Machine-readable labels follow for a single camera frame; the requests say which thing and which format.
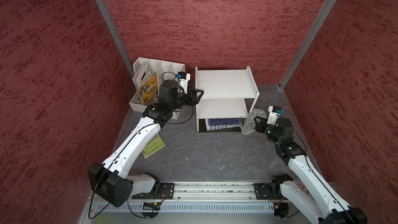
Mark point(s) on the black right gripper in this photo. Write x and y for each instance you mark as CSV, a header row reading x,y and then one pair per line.
x,y
259,124

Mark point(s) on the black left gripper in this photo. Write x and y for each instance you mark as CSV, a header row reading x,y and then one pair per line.
x,y
192,97

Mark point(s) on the grey patterned cloth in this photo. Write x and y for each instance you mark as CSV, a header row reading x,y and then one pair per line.
x,y
249,125

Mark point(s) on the white two-tier bookshelf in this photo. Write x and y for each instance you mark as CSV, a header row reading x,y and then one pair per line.
x,y
228,93

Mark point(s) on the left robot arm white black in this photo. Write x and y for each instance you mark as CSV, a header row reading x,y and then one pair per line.
x,y
109,179

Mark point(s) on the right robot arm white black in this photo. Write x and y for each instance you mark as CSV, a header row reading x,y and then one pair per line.
x,y
321,204

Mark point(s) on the yellow illustrated children's book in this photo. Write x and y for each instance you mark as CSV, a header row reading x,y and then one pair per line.
x,y
148,91

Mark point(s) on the green illustrated book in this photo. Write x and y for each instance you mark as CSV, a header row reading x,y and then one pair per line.
x,y
153,146

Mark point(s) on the white plastic file organizer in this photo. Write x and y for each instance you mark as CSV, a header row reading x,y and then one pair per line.
x,y
149,75

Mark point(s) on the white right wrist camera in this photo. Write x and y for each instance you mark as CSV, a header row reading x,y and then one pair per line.
x,y
274,113

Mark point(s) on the white slotted cable duct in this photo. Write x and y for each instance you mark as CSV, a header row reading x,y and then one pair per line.
x,y
190,207

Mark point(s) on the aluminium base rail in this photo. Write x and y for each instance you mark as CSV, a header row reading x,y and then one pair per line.
x,y
218,191

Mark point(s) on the left aluminium corner post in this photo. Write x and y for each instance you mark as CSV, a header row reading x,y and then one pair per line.
x,y
115,34

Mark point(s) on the aluminium corner post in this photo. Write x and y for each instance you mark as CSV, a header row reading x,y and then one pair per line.
x,y
115,34
312,32

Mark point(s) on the right aluminium corner post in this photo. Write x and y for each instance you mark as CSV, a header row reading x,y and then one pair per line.
x,y
312,32

